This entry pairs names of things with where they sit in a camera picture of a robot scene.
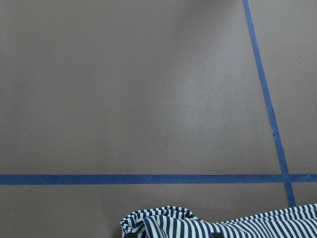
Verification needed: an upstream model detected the striped polo shirt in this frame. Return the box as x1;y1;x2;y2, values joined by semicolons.
120;204;317;238

